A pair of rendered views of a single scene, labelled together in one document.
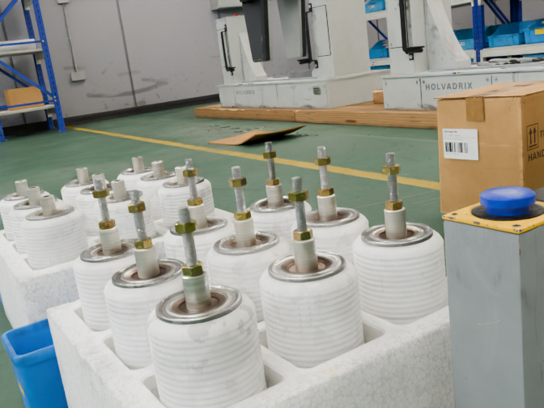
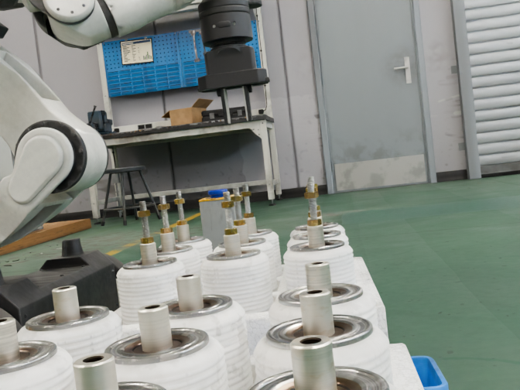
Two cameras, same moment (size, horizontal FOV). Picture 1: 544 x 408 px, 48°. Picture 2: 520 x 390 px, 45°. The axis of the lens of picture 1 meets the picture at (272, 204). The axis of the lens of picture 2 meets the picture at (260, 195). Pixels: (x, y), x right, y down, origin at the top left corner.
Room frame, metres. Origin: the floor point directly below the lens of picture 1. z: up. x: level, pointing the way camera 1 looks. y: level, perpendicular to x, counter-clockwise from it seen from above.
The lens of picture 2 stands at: (1.44, 0.66, 0.38)
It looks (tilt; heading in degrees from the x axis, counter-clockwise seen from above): 3 degrees down; 216
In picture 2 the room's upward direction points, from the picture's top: 7 degrees counter-clockwise
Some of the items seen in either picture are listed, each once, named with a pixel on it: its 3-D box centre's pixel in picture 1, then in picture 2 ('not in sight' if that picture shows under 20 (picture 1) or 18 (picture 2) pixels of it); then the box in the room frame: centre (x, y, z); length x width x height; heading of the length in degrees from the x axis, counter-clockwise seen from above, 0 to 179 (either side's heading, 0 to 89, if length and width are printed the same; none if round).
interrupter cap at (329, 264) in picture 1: (307, 266); (251, 234); (0.55, -0.03, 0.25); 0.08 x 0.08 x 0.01
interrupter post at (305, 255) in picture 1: (305, 254); (250, 227); (0.55, -0.03, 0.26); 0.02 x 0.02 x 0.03
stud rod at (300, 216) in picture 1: (300, 216); (247, 205); (0.55, -0.03, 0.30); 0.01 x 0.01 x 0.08
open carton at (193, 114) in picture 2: not in sight; (188, 114); (-2.88, -3.23, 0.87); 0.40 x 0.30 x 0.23; 105
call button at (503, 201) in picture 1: (507, 204); (217, 194); (0.45, -0.18, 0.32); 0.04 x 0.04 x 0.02
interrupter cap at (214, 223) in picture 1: (198, 227); (233, 254); (0.76, 0.10, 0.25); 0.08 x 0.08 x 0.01
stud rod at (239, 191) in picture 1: (240, 199); (238, 211); (0.66, 0.03, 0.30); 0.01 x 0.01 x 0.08
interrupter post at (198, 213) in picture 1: (197, 217); (232, 246); (0.76, 0.10, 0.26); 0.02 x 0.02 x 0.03
